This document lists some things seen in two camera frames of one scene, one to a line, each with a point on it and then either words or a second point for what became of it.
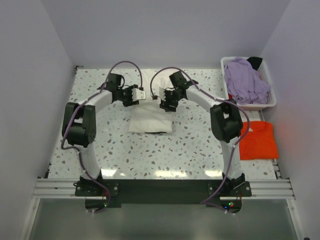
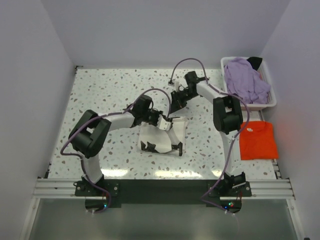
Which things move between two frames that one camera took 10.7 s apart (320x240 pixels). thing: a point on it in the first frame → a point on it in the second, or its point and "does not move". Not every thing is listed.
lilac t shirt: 244,83 does not move
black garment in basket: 255,61 does not move
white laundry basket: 265,73 does not move
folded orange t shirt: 259,142 does not move
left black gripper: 130,102 → 157,114
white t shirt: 147,117 → 163,140
